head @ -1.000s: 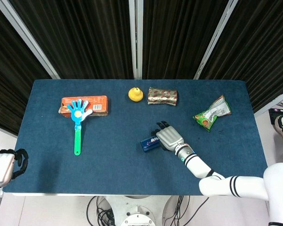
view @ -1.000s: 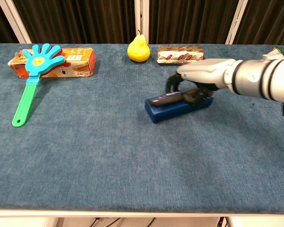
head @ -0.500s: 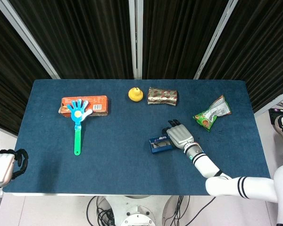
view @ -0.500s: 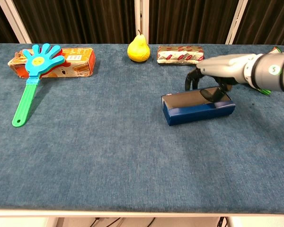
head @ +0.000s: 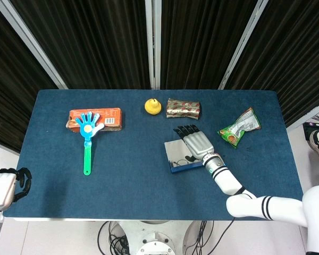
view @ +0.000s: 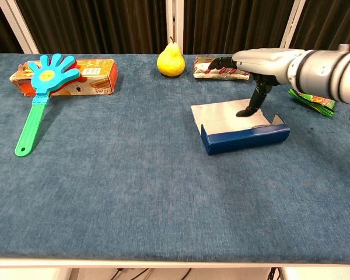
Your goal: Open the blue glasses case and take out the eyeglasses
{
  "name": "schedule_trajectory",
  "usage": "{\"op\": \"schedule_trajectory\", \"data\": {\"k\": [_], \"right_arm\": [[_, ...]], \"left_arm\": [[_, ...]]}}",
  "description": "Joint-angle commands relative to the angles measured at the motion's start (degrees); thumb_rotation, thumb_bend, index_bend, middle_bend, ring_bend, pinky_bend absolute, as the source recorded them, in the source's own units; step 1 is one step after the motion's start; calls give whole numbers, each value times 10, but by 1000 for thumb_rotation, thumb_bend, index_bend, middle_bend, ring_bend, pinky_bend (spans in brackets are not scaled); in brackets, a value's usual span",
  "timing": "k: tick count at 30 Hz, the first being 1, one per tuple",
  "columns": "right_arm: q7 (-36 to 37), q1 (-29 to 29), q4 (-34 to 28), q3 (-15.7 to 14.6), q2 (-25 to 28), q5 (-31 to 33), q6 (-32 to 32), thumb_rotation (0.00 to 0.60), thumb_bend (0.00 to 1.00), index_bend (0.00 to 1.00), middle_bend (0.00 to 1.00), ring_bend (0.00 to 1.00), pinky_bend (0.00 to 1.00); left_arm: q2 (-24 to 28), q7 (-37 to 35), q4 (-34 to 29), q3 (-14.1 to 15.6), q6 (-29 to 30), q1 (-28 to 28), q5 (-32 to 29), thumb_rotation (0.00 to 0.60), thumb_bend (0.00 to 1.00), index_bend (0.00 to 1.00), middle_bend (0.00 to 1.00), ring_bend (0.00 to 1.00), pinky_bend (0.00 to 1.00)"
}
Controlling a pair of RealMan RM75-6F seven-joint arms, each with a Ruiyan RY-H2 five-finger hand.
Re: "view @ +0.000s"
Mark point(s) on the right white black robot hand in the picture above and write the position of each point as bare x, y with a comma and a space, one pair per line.
265, 62

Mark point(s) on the blue cardboard box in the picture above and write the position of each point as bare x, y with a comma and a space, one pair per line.
245, 138

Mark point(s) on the orange cardboard food box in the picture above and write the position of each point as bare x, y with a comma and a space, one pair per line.
99, 76

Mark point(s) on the dark ribbed partition panel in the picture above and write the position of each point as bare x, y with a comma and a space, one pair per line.
0, 29
236, 26
99, 26
332, 23

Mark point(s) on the gold red foil package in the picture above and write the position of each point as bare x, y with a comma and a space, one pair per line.
201, 71

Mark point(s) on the green snack bag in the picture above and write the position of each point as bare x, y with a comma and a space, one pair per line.
318, 102

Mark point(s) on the yellow pear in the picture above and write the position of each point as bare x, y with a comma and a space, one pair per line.
170, 62

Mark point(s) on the blue green hand clapper toy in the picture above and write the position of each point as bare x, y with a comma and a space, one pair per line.
48, 77

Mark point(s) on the grey partition post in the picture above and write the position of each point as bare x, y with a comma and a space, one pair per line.
17, 26
293, 23
175, 20

